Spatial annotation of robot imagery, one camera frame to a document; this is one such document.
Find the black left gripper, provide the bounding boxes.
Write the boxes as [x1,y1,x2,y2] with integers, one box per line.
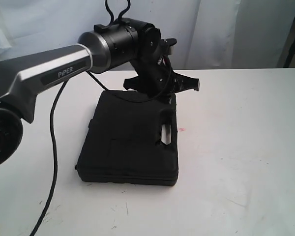
[123,71,200,96]

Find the black plastic tool case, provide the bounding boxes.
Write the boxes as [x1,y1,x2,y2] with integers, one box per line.
[75,90,178,186]

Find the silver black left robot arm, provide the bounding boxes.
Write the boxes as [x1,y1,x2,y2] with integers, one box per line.
[0,18,200,164]

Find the white backdrop curtain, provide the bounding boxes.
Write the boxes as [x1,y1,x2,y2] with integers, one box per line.
[0,0,295,69]

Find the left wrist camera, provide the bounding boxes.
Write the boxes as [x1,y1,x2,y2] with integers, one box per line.
[159,38,177,56]

